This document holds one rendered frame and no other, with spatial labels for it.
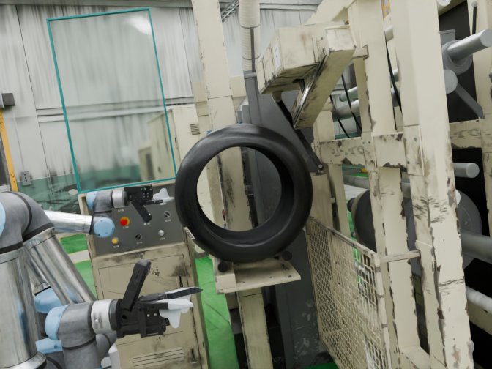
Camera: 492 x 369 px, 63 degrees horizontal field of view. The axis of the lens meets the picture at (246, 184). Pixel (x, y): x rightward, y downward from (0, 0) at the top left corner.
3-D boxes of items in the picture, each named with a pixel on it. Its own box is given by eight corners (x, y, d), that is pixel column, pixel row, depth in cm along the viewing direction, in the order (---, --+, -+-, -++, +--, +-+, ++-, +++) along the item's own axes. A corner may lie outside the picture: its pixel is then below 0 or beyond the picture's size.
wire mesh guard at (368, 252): (319, 338, 219) (302, 213, 213) (322, 337, 219) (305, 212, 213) (399, 464, 130) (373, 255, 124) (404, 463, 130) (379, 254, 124)
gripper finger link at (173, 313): (197, 326, 86) (168, 323, 92) (193, 299, 86) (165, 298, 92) (187, 332, 83) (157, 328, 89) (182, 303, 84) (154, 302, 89)
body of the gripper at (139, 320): (173, 323, 97) (124, 331, 97) (168, 288, 98) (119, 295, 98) (165, 334, 90) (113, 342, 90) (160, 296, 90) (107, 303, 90)
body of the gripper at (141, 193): (151, 185, 169) (122, 187, 168) (153, 206, 170) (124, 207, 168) (154, 184, 177) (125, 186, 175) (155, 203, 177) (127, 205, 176)
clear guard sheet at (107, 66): (79, 193, 223) (47, 19, 215) (178, 178, 228) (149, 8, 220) (78, 194, 221) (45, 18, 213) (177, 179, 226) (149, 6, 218)
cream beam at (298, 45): (258, 95, 201) (254, 66, 200) (307, 88, 204) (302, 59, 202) (282, 70, 141) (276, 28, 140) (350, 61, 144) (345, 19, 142)
